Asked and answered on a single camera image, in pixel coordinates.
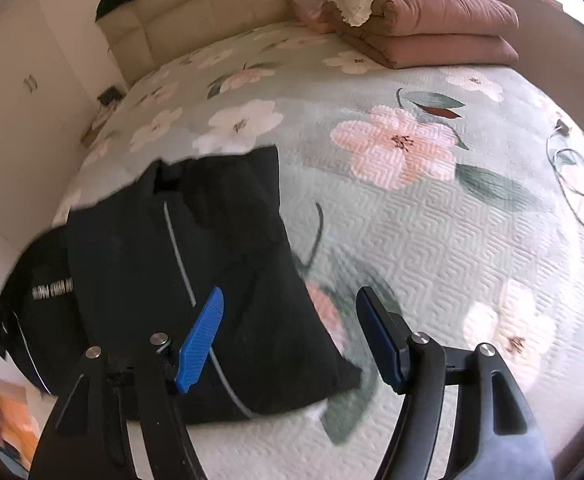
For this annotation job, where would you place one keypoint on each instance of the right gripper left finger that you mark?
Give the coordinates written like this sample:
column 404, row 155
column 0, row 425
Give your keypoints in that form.
column 86, row 437

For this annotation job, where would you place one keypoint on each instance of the black jacket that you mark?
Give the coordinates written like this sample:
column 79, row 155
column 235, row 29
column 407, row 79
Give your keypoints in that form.
column 136, row 263

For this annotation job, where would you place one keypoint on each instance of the floral bedspread bed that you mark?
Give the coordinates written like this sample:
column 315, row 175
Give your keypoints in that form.
column 456, row 192

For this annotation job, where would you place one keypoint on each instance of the white nightstand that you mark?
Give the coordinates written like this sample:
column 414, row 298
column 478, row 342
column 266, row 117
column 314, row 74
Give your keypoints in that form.
column 108, row 101

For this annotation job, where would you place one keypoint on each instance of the beige upholstered headboard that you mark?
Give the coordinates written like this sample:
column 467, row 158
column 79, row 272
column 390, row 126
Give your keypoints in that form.
column 146, row 34

